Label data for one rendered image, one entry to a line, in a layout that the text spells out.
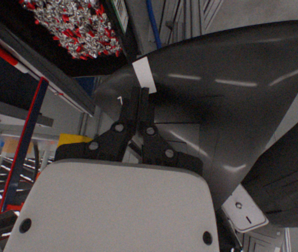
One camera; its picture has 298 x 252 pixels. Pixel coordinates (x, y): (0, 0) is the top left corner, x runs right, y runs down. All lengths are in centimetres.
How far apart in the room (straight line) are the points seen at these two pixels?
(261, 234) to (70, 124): 124
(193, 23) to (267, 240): 86
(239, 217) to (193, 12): 81
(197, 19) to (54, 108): 121
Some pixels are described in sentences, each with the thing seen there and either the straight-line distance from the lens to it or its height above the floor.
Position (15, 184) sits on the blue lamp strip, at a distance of 42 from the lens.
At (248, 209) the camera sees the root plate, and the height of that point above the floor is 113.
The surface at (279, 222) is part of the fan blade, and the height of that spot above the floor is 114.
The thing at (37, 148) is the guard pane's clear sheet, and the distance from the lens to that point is 132.
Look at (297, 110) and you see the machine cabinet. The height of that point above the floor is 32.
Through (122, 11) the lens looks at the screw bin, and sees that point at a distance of 24.
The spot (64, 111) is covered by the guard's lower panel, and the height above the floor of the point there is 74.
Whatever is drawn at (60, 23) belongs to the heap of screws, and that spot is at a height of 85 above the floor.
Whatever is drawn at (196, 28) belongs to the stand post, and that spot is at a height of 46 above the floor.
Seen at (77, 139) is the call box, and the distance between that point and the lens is 58.
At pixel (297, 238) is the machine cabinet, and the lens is 241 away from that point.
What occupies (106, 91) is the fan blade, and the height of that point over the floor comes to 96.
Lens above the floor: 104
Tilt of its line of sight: 14 degrees down
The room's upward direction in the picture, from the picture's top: 175 degrees counter-clockwise
